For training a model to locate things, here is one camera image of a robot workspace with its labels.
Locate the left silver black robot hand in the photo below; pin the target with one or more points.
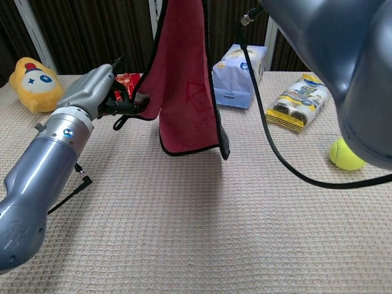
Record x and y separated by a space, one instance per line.
88 88

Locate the beige woven tablecloth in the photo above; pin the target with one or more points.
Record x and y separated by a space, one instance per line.
183 229

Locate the light blue snack bag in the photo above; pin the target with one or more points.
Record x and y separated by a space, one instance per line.
235 88

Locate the grey and red cloth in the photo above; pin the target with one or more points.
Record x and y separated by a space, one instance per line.
183 92

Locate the yellow plush toy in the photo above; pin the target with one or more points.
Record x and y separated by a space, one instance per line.
36 92

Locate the yellow-green tennis ball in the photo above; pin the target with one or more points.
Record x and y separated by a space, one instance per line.
344 157

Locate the lint roller refill pack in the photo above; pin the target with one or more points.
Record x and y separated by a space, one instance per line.
298 104

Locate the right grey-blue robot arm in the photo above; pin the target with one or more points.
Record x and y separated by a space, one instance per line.
343 46

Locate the white partition frame post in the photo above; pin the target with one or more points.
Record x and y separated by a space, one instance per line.
271 52
35 36
154 18

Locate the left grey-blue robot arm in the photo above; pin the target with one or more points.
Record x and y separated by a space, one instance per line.
43 171

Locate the red decorated packet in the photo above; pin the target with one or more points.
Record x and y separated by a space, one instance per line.
133 81

